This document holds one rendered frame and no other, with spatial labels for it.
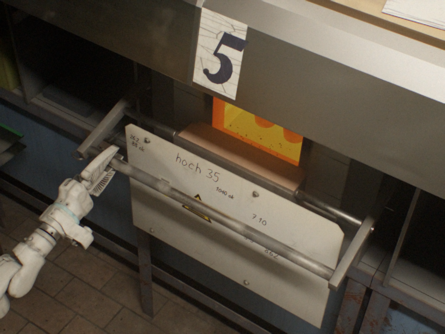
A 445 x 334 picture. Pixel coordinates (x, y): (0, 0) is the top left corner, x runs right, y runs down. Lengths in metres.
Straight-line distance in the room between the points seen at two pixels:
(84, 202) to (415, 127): 0.84
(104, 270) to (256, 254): 1.19
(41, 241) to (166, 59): 0.56
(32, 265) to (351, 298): 0.85
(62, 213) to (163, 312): 1.18
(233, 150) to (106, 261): 1.33
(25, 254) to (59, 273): 1.28
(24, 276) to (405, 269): 0.93
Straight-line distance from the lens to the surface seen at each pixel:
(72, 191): 1.57
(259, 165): 1.58
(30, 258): 1.55
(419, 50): 1.02
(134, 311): 2.68
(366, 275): 1.78
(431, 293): 1.79
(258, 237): 1.47
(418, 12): 1.01
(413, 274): 1.81
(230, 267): 1.82
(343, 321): 1.98
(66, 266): 2.84
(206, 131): 1.65
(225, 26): 1.12
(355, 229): 1.68
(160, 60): 1.22
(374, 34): 1.04
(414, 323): 1.95
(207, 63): 1.16
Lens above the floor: 2.24
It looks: 44 degrees down
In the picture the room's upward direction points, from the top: 4 degrees clockwise
